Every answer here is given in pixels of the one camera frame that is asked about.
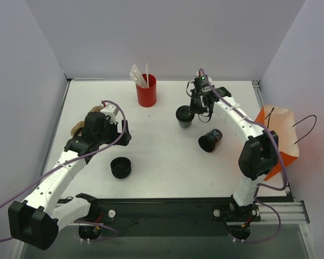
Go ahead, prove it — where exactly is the black cup lid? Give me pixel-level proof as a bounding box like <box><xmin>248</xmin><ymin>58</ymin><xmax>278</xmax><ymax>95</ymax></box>
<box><xmin>175</xmin><ymin>105</ymin><xmax>194</xmax><ymax>122</ymax></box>

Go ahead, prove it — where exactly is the black paper coffee cup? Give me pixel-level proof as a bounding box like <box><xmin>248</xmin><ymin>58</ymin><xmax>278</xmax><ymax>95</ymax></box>
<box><xmin>178</xmin><ymin>120</ymin><xmax>193</xmax><ymax>129</ymax></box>

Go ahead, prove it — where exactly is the orange paper bag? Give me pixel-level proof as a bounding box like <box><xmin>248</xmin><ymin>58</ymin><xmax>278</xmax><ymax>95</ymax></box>
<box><xmin>255</xmin><ymin>105</ymin><xmax>302</xmax><ymax>167</ymax></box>

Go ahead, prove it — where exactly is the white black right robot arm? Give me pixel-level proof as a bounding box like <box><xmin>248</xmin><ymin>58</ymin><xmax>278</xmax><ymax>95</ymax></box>
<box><xmin>190</xmin><ymin>76</ymin><xmax>278</xmax><ymax>220</ymax></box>

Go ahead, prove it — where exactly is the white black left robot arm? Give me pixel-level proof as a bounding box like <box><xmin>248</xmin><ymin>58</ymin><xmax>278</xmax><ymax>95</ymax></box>
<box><xmin>8</xmin><ymin>112</ymin><xmax>132</xmax><ymax>250</ymax></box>

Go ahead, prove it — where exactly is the brown cardboard cup carrier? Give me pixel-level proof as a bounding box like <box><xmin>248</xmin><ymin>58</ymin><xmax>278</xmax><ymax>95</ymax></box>
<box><xmin>71</xmin><ymin>105</ymin><xmax>102</xmax><ymax>137</ymax></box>

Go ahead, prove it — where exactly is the stack of black lids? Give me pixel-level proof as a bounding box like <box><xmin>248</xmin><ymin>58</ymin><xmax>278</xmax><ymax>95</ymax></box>
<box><xmin>110</xmin><ymin>157</ymin><xmax>132</xmax><ymax>179</ymax></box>

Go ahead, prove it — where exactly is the red cylindrical straw holder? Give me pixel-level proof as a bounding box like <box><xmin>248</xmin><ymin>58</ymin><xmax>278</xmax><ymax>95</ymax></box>
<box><xmin>136</xmin><ymin>74</ymin><xmax>157</xmax><ymax>107</ymax></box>

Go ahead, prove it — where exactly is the white wrapped straw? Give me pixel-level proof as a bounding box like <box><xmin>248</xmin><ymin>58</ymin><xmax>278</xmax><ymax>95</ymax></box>
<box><xmin>145</xmin><ymin>63</ymin><xmax>150</xmax><ymax>88</ymax></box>

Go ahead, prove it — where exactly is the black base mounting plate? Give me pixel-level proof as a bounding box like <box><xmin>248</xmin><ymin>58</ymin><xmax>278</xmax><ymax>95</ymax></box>
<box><xmin>82</xmin><ymin>197</ymin><xmax>260</xmax><ymax>237</ymax></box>

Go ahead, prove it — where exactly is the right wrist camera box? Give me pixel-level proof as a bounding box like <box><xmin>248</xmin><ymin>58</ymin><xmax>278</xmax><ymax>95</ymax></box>
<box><xmin>194</xmin><ymin>71</ymin><xmax>212</xmax><ymax>87</ymax></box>

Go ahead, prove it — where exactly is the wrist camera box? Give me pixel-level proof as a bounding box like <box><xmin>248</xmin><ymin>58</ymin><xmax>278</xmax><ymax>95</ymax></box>
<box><xmin>100</xmin><ymin>103</ymin><xmax>119</xmax><ymax>123</ymax></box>
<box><xmin>194</xmin><ymin>71</ymin><xmax>212</xmax><ymax>87</ymax></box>

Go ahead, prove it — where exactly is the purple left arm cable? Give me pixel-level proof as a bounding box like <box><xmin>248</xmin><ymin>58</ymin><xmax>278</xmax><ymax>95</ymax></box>
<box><xmin>0</xmin><ymin>100</ymin><xmax>127</xmax><ymax>242</ymax></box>

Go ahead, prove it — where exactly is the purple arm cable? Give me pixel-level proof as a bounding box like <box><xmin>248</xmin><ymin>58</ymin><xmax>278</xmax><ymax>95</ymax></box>
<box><xmin>0</xmin><ymin>100</ymin><xmax>127</xmax><ymax>242</ymax></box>
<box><xmin>198</xmin><ymin>69</ymin><xmax>288</xmax><ymax>243</ymax></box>

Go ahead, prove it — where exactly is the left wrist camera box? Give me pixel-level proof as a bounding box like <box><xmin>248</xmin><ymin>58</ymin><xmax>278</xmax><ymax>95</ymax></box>
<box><xmin>100</xmin><ymin>103</ymin><xmax>119</xmax><ymax>123</ymax></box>

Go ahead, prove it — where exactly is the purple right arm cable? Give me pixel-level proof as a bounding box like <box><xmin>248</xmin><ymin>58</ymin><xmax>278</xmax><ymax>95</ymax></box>
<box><xmin>198</xmin><ymin>69</ymin><xmax>288</xmax><ymax>243</ymax></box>

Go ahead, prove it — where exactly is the aluminium frame rail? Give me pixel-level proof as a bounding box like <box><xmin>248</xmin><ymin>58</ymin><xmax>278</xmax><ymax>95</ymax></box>
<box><xmin>259</xmin><ymin>201</ymin><xmax>310</xmax><ymax>224</ymax></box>

